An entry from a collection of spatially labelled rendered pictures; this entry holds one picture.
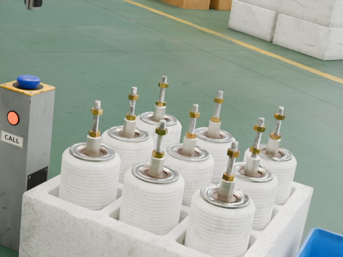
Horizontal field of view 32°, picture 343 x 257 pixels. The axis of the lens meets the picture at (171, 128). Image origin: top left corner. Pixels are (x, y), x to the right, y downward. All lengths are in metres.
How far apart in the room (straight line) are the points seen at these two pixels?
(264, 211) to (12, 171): 0.45
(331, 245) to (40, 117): 0.59
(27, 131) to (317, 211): 0.77
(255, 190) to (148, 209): 0.18
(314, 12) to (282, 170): 2.46
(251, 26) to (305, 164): 2.11
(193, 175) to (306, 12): 2.59
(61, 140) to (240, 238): 0.92
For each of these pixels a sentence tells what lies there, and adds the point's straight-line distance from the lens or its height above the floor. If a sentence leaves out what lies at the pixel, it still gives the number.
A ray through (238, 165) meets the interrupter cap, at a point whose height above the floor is 0.25.
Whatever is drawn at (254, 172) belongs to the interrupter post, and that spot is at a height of 0.26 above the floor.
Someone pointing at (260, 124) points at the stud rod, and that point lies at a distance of 0.98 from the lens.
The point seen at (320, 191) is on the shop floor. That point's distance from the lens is 1.66.
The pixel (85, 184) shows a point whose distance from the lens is 0.97.
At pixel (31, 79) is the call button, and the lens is 1.09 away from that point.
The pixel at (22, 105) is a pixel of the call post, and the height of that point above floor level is 0.29.
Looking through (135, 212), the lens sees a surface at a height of 0.20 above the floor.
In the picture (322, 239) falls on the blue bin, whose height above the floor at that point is 0.10.
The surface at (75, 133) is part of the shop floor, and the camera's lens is 1.78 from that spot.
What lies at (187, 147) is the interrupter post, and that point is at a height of 0.27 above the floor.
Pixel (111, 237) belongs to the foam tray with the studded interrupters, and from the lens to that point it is 0.93.
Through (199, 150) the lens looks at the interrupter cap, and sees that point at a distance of 1.06.
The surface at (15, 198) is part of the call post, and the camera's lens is 1.14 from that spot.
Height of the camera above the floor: 0.63
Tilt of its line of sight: 19 degrees down
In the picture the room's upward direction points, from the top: 9 degrees clockwise
